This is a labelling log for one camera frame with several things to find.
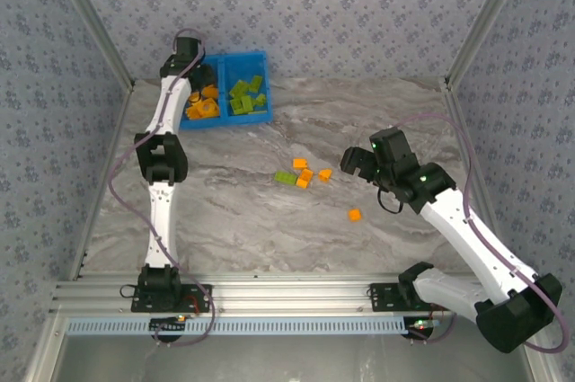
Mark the wide aluminium mounting rail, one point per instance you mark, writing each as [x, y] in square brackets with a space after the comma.
[292, 296]

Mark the aluminium side rail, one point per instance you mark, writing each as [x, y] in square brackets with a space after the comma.
[90, 229]
[451, 94]

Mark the yellow sloped lego brick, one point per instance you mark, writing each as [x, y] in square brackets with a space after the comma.
[325, 175]

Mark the blue two-compartment plastic bin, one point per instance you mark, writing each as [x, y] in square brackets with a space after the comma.
[233, 69]

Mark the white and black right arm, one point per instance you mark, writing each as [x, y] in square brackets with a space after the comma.
[516, 323]

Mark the aluminium frame post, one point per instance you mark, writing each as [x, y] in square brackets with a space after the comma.
[486, 18]
[92, 18]

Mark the controller board with LED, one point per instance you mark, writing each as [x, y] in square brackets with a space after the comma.
[422, 330]
[168, 326]

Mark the aluminium frame leg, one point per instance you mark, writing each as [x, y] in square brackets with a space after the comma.
[45, 350]
[539, 368]

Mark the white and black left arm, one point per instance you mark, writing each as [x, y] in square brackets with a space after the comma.
[161, 162]

